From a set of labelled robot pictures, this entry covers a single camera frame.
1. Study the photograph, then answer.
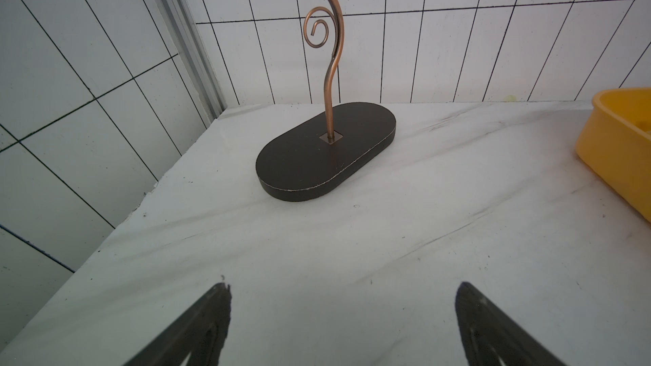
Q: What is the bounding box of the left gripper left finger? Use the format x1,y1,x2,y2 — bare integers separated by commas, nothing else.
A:
127,282,232,365

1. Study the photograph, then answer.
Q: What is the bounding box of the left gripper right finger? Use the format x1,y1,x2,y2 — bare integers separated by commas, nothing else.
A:
454,281,564,365

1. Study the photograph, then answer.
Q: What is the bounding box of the yellow plastic storage box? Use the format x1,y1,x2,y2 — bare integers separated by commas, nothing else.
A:
576,87,650,220

